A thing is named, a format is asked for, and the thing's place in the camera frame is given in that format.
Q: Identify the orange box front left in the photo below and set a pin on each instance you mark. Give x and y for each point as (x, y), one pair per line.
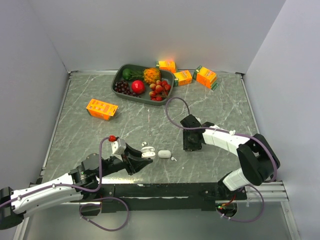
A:
(102, 110)

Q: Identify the red pomegranate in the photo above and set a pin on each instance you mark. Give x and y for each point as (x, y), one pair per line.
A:
(138, 87)

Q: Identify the orange box right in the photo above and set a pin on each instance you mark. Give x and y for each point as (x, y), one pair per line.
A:
(206, 77)

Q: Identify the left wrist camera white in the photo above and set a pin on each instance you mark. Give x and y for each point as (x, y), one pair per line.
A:
(118, 145)

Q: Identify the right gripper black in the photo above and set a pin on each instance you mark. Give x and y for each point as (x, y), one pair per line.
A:
(186, 144)

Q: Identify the dark grey fruit tray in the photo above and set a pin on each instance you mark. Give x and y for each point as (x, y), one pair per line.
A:
(144, 97)

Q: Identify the orange spiky fruit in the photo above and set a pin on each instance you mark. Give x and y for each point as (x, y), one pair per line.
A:
(151, 75)

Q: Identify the dark grape bunch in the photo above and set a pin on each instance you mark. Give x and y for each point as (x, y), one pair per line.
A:
(123, 87)

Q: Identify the aluminium frame left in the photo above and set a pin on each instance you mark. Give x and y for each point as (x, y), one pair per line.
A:
(21, 228)

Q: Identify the orange box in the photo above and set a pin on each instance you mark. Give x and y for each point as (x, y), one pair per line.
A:
(206, 77)
(182, 78)
(167, 65)
(102, 110)

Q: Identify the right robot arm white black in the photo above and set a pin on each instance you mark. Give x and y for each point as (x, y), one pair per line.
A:
(258, 161)

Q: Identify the white gold-rimmed charging case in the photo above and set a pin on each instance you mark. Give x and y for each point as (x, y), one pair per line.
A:
(148, 152)

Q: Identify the green herb sprig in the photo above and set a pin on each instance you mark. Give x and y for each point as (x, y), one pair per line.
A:
(136, 74)

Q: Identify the orange box back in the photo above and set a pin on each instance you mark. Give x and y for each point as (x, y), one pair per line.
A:
(167, 65)

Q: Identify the green fruit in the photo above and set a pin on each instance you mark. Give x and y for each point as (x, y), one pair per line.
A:
(127, 74)

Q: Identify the orange box middle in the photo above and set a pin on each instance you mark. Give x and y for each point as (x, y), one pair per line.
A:
(182, 78)

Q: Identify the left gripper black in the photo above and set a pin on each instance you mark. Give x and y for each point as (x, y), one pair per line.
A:
(136, 164)

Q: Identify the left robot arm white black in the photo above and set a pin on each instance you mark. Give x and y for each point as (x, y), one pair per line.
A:
(78, 184)

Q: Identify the white closed charging case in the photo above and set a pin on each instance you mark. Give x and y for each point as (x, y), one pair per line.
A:
(164, 154)

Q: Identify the red lychee bunch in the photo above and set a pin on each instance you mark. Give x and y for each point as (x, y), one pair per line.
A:
(159, 90)

